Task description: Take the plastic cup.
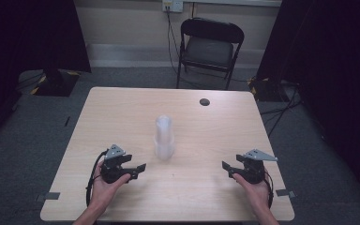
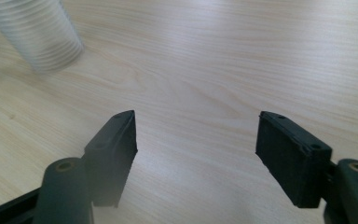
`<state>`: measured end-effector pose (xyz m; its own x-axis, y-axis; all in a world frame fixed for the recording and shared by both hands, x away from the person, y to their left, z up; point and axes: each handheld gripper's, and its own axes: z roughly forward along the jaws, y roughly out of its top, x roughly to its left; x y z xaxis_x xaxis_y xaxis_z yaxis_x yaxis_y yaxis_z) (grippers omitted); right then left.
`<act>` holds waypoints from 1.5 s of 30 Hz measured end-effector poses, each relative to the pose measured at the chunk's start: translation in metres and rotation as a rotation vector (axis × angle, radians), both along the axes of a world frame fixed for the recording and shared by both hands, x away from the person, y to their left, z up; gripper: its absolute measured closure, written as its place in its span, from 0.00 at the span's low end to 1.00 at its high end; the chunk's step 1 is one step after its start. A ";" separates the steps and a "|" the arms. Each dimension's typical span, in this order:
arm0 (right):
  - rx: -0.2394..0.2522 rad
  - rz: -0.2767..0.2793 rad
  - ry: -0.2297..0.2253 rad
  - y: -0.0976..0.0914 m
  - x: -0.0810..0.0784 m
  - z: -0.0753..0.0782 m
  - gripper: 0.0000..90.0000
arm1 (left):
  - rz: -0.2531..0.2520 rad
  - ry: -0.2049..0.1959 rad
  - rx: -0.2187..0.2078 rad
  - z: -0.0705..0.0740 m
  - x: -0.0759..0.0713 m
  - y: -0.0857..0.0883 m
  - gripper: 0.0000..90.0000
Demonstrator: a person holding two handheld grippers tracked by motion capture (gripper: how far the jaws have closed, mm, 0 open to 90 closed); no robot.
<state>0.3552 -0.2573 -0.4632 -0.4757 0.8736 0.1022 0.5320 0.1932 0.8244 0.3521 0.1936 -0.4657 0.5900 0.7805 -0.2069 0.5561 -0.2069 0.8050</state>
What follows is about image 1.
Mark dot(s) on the black stand base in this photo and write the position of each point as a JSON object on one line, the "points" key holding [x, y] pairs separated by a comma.
{"points": [[267, 90], [56, 82]]}

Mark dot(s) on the black folding chair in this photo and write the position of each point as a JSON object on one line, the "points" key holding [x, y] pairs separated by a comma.
{"points": [[211, 47]]}

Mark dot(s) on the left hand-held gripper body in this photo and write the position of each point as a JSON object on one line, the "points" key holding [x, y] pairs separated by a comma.
{"points": [[114, 165]]}

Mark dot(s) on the white wall socket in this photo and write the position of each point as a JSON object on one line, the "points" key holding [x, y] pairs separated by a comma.
{"points": [[172, 5]]}

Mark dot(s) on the grey tape strip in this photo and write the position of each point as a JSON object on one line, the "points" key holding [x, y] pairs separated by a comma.
{"points": [[50, 196], [284, 193]]}

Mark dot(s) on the black curtain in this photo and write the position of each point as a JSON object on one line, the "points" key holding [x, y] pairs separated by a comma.
{"points": [[28, 37], [334, 78]]}

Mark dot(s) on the light wooden table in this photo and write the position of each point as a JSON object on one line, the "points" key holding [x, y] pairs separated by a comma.
{"points": [[200, 187]]}

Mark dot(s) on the stack of clear plastic cups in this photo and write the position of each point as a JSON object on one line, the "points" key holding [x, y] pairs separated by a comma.
{"points": [[164, 140]]}

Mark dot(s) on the small black floor tape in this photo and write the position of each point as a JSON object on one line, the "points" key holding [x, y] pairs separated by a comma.
{"points": [[67, 121]]}

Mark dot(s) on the person's left hand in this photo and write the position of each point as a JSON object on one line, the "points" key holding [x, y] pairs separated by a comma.
{"points": [[104, 190]]}

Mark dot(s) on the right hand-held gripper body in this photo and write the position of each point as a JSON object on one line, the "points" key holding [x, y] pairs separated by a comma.
{"points": [[253, 168]]}

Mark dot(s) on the person's right hand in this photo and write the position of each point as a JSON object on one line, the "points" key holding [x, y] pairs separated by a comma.
{"points": [[256, 193]]}

